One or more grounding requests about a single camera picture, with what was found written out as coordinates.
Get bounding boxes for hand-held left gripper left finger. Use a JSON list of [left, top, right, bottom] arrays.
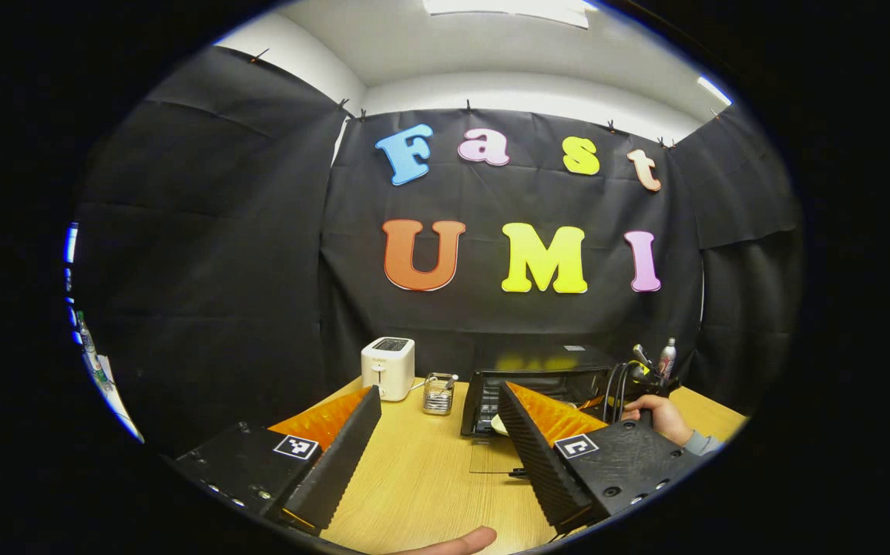
[[171, 385, 382, 533]]

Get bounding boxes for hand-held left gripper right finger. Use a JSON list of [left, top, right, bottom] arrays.
[[497, 381, 706, 535]]

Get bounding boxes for black electric oven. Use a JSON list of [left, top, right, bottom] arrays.
[[460, 345, 624, 475]]

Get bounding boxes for white toaster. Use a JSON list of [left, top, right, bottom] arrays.
[[361, 337, 416, 402]]

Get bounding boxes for black backdrop cloth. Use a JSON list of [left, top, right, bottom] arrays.
[[67, 46, 806, 456]]

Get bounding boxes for cluttered white side table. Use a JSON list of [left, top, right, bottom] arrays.
[[63, 222, 145, 444]]

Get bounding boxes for small ceiling light panel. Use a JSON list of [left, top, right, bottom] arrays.
[[697, 75, 733, 107]]

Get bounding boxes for large ceiling light panel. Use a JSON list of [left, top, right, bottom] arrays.
[[421, 0, 592, 30]]

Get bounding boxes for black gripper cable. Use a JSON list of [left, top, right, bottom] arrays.
[[603, 361, 634, 423]]

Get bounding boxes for small wire rack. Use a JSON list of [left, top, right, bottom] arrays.
[[422, 372, 458, 416]]

